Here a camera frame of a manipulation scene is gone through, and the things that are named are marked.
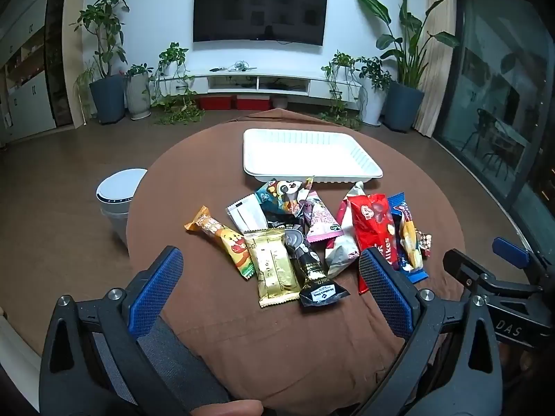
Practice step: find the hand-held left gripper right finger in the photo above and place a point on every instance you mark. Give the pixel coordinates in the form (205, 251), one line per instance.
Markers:
(386, 299)

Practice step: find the orange cartoon snack packet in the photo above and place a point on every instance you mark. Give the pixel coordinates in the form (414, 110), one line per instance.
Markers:
(225, 242)

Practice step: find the tall white plant pot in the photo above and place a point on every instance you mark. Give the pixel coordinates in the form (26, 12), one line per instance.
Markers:
(373, 104)

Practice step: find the tall leafy tree plant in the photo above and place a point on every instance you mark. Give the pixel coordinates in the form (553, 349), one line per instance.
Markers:
(106, 21)

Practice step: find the small leafy plant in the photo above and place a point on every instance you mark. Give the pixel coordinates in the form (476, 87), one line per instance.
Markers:
(138, 70)

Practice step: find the beige curtain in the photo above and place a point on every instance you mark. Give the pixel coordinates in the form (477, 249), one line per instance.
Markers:
(435, 52)

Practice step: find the red chocolate ball packet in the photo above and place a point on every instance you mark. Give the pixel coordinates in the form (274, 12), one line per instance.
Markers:
(375, 225)

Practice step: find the red storage box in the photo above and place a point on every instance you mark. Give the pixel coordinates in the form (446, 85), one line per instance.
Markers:
(253, 102)
(214, 103)

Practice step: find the blue yellow cake packet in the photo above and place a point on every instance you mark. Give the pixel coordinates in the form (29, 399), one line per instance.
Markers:
(407, 234)

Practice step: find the trailing pothos plant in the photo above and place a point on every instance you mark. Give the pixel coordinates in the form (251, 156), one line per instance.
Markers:
(177, 104)
(340, 65)

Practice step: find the person's left hand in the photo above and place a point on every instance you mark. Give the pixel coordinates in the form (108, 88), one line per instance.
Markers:
(234, 409)

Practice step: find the large broad leaf plant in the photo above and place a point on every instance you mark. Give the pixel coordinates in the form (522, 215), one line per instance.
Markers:
(407, 43)

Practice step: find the white plastic tray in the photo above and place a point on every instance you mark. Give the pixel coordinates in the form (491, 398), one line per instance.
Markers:
(303, 151)

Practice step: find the white television console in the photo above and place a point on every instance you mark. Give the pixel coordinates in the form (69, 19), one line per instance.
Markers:
(303, 91)

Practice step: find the white curved furniture edge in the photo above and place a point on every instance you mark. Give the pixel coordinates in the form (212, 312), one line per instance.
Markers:
(17, 346)

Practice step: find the white sachet packet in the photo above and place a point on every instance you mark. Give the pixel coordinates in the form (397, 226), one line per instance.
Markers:
(247, 214)

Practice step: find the small white pot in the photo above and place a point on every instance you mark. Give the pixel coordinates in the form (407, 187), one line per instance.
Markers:
(281, 102)

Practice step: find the dark blue plant pot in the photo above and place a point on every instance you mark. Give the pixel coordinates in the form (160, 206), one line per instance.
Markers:
(108, 99)
(403, 106)

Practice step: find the black snack packet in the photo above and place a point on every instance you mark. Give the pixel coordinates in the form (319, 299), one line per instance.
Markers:
(310, 268)

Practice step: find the grey white plant pot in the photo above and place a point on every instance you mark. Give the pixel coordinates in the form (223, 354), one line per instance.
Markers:
(138, 97)

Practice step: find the blue panda snack packet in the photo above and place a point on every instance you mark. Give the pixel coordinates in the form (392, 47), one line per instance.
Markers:
(277, 193)

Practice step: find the small red candy packet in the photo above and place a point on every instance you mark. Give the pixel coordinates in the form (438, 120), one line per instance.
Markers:
(425, 242)

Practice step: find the black wall television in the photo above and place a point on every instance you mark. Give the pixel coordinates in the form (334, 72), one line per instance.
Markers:
(260, 8)

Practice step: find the bushy schefflera plant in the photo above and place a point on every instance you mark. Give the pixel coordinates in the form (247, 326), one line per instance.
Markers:
(375, 69)

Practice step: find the long white snack packet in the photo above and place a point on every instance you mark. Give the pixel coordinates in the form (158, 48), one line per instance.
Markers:
(342, 242)

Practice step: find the pink snack packet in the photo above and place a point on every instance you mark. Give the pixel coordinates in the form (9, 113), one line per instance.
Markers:
(321, 221)

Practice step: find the white wall cabinet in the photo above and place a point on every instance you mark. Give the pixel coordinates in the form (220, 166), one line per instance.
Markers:
(30, 95)

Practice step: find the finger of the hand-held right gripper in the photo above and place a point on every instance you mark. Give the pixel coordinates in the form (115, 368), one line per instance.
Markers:
(466, 271)
(511, 252)

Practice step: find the glass sliding door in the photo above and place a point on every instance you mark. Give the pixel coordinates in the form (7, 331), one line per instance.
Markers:
(490, 95)

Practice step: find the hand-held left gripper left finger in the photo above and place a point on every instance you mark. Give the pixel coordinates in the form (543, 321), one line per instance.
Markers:
(158, 294)

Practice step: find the gold snack packet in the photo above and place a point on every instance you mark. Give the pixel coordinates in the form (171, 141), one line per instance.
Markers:
(273, 268)

